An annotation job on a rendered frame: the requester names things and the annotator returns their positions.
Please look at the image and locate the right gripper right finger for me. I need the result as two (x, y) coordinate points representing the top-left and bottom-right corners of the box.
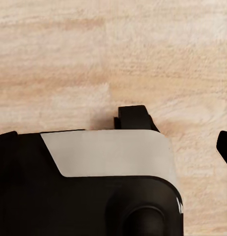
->
(216, 130), (227, 163)

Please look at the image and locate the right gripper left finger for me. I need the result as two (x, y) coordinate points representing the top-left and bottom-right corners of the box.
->
(0, 131), (21, 182)

